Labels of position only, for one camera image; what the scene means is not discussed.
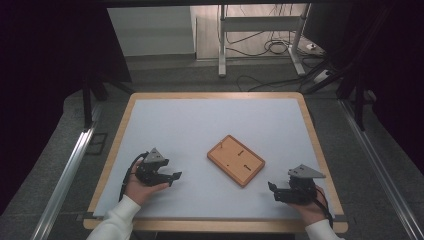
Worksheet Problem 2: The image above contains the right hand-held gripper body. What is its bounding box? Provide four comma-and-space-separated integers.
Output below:
273, 164, 327, 205

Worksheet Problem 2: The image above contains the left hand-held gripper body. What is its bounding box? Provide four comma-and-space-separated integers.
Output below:
134, 147, 170, 187

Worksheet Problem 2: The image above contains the orange wooden board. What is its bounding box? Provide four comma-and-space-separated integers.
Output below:
206, 134, 267, 188

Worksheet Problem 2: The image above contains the person's left hand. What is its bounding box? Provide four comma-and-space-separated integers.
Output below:
123, 159, 171, 207

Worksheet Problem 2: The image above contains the person's right hand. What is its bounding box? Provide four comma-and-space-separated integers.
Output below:
288, 184, 330, 227

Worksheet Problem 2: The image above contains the black floor grate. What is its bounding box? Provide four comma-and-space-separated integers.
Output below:
84, 132, 109, 156

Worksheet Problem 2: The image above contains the black metal stand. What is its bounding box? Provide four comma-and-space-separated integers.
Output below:
301, 3, 371, 132
81, 73, 135, 132

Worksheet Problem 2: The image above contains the white power strip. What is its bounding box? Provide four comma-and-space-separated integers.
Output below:
313, 68, 333, 84

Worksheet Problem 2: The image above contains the white cabinet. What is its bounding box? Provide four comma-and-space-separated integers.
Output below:
106, 5, 197, 58

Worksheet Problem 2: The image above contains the dark curtain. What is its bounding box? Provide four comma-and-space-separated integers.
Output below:
0, 0, 133, 216
346, 0, 424, 166

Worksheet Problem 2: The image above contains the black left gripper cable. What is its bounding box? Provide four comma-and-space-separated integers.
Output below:
118, 151, 150, 203

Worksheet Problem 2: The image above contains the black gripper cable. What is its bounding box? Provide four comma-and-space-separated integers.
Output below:
118, 151, 150, 203
309, 186, 335, 230

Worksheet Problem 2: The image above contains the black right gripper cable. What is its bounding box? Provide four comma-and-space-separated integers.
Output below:
309, 186, 335, 230

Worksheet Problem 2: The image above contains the aluminium rail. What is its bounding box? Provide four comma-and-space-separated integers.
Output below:
337, 99, 424, 240
30, 105, 102, 240

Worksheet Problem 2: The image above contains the long black floor cable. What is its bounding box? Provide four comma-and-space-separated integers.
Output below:
236, 74, 303, 93

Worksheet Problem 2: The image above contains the tangle of black floor cables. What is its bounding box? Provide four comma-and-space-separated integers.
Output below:
225, 3, 323, 58

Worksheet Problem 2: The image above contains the white metal desk frame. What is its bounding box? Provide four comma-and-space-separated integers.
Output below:
217, 3, 313, 79

